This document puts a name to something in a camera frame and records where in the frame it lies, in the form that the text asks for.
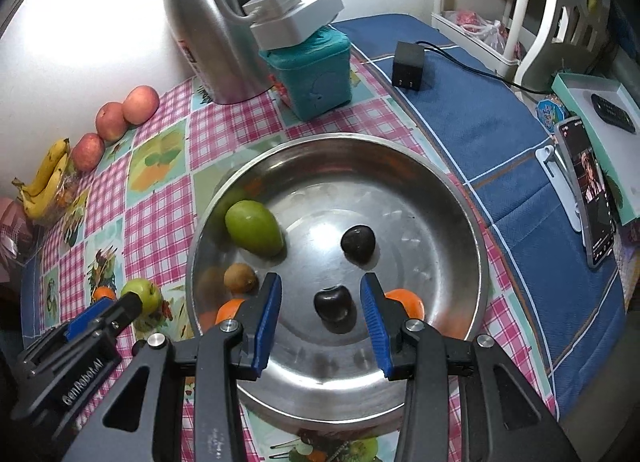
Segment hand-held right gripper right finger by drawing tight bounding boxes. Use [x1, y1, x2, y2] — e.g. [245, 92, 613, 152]
[360, 273, 581, 462]

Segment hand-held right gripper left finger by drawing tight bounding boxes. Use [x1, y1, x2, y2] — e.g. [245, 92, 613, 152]
[62, 273, 283, 462]

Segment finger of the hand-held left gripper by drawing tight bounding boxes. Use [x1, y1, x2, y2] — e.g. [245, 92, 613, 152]
[65, 291, 144, 343]

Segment green apple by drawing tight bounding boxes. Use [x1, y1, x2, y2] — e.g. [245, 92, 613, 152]
[120, 278, 163, 315]

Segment black plum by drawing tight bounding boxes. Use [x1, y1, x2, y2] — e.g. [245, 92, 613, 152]
[341, 225, 376, 263]
[314, 286, 352, 325]

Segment brown kiwi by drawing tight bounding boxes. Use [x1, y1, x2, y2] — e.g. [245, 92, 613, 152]
[223, 264, 259, 294]

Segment green mango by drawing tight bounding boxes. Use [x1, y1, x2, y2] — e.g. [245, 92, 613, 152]
[225, 200, 285, 257]

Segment stainless steel basin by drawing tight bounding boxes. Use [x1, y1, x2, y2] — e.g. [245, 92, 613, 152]
[186, 134, 491, 425]

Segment clear plastic container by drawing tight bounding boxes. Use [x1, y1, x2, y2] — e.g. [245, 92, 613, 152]
[30, 162, 91, 227]

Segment yellow banana bunch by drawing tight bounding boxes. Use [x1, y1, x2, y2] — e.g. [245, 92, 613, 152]
[12, 138, 71, 220]

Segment red apple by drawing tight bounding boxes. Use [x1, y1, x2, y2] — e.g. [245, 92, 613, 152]
[70, 133, 106, 173]
[121, 86, 161, 126]
[95, 102, 128, 143]

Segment blue cloth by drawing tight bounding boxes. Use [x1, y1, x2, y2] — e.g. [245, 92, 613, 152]
[20, 14, 628, 418]

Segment white phone stand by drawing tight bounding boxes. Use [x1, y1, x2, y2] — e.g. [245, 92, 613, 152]
[535, 144, 588, 233]

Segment smartphone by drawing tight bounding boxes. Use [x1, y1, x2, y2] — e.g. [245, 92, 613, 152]
[555, 117, 617, 270]

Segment black power adapter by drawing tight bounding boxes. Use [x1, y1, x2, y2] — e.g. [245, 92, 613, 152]
[391, 40, 426, 90]

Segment blue printed round lid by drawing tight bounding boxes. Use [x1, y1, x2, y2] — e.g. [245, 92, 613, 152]
[535, 96, 571, 130]

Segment stainless steel thermos jug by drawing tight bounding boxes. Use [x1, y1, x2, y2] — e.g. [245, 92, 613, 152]
[152, 0, 273, 105]

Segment teal edged white box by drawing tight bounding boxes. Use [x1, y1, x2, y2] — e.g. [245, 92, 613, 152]
[551, 72, 640, 225]

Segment white power strip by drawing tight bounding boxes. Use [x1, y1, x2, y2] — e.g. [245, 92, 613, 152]
[250, 0, 346, 50]

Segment plastic bag with red contents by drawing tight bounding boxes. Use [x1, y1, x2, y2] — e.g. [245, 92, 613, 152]
[440, 9, 523, 60]

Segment black remote control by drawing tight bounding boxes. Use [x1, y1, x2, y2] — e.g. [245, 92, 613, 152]
[591, 93, 638, 135]

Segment white socket adapter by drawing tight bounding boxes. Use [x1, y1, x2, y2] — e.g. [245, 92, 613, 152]
[242, 0, 304, 25]

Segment white plastic rack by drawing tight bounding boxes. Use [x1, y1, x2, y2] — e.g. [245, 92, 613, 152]
[432, 0, 616, 107]

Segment black cable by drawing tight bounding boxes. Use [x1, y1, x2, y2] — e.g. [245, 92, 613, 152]
[412, 39, 558, 95]

